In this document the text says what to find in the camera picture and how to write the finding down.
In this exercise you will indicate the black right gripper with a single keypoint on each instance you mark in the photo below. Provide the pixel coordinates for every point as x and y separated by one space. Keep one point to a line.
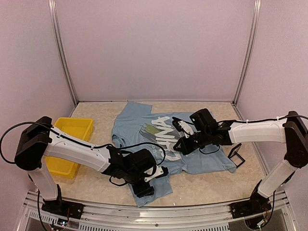
186 149

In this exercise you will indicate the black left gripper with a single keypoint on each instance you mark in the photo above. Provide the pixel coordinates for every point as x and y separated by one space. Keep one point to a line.
146 190

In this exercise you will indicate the light blue printed t-shirt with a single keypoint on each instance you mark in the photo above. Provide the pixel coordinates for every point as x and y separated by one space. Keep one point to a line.
155 132

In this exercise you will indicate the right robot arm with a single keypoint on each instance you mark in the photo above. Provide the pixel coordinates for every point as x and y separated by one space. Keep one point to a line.
290 129

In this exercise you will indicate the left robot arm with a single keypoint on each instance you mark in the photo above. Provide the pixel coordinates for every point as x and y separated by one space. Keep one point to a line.
41 140

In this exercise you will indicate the black display case with brooch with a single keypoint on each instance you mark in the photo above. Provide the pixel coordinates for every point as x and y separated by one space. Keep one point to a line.
235 153

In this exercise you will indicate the yellow plastic bin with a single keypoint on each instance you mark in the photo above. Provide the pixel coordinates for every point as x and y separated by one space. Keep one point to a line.
80 128

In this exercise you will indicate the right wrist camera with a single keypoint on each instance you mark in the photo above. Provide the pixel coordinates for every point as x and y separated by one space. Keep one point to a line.
182 126

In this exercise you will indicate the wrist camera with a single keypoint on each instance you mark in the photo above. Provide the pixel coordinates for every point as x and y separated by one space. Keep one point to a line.
152 173
182 126

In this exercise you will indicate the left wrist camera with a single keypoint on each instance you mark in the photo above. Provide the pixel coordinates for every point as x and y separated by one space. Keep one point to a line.
152 173

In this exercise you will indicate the aluminium table front rail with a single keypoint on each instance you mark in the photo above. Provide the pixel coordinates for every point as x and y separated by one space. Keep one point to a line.
108 217

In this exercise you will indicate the aluminium corner post right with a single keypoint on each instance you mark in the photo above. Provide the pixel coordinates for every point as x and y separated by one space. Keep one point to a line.
248 51

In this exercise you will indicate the aluminium corner post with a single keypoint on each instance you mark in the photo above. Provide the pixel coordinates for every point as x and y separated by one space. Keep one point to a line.
248 51
60 48

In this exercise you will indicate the aluminium corner post left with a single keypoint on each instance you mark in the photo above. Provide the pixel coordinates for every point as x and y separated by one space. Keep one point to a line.
60 48

